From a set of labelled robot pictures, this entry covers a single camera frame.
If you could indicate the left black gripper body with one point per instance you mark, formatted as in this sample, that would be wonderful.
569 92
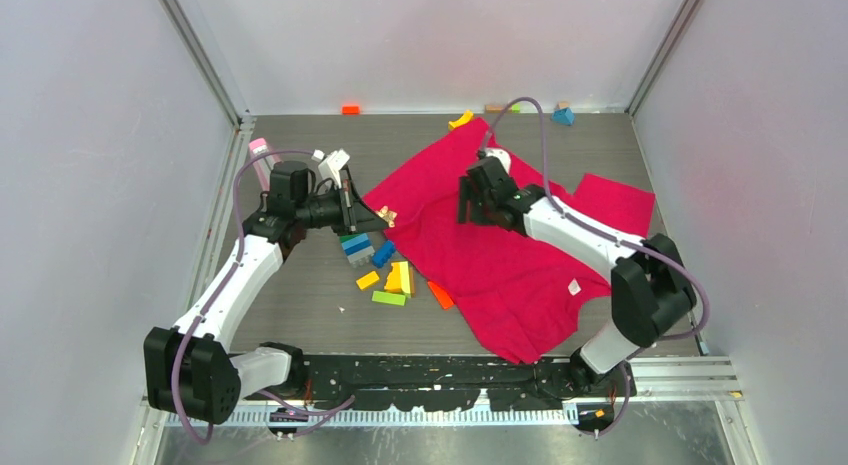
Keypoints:
339 209

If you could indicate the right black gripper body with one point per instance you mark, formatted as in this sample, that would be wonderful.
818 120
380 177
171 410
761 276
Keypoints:
478 207

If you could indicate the red maple leaf brooch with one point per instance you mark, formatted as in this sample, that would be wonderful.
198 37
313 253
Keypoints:
388 215

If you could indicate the red t-shirt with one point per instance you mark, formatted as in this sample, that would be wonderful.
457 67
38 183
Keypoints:
520 297

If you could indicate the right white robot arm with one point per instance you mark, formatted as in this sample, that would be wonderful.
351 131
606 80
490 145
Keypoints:
650 288

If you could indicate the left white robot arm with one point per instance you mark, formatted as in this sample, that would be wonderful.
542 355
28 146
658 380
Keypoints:
189 367

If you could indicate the green blue grey block stack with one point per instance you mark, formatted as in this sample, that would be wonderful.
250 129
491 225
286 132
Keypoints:
357 248

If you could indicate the blue toothed block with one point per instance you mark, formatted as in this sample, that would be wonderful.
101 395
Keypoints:
383 254

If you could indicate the yellow flat block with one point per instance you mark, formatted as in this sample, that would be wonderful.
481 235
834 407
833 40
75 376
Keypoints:
368 280

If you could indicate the yellow orange stepped block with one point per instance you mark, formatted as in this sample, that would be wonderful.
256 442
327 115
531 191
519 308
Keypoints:
400 279

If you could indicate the lime green long block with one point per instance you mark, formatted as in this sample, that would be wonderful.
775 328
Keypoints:
388 298

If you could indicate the yellow arch block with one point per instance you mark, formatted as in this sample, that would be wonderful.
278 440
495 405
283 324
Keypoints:
466 117

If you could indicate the pink metronome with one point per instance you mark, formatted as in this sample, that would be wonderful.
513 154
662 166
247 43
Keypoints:
265 166

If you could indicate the orange long block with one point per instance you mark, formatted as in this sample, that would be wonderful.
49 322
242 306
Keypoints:
442 297

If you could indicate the blue triangular block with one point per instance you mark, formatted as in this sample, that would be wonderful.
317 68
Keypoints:
563 114

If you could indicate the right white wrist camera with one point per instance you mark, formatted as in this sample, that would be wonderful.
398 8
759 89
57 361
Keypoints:
501 155

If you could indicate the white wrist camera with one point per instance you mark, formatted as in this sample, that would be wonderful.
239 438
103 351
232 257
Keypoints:
501 155
330 165

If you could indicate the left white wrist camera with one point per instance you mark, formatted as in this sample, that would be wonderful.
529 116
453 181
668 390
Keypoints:
330 165

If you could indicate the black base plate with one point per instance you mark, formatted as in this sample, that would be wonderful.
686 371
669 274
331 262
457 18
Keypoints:
445 383

